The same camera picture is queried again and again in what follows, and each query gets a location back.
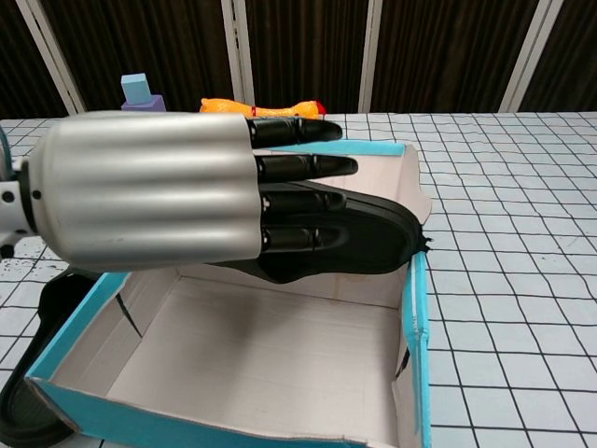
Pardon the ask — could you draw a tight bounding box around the black slipper with frayed tip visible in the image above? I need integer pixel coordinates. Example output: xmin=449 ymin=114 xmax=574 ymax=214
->
xmin=204 ymin=181 xmax=435 ymax=286

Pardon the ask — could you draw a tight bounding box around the yellow rubber chicken toy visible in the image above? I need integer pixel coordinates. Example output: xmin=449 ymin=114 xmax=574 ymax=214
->
xmin=199 ymin=97 xmax=327 ymax=123

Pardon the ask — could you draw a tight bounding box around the light blue foam block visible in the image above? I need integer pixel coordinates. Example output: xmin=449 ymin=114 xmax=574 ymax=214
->
xmin=120 ymin=74 xmax=153 ymax=106

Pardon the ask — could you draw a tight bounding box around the light blue shoe box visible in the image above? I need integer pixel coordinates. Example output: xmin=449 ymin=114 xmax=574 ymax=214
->
xmin=25 ymin=139 xmax=433 ymax=448

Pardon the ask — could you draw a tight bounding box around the purple foam block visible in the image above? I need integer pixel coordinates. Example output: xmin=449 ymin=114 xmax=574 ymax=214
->
xmin=120 ymin=94 xmax=167 ymax=114

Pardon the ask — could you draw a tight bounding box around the white metal screen post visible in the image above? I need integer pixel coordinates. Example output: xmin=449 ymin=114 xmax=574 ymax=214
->
xmin=18 ymin=0 xmax=88 ymax=117
xmin=501 ymin=0 xmax=565 ymax=113
xmin=221 ymin=0 xmax=256 ymax=114
xmin=358 ymin=0 xmax=391 ymax=113

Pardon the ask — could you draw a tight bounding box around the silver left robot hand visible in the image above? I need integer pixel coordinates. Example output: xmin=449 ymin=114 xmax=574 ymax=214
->
xmin=21 ymin=111 xmax=359 ymax=274

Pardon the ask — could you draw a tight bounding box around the black-checked pale blue tablecloth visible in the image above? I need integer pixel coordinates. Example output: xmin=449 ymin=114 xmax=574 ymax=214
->
xmin=0 ymin=110 xmax=597 ymax=448

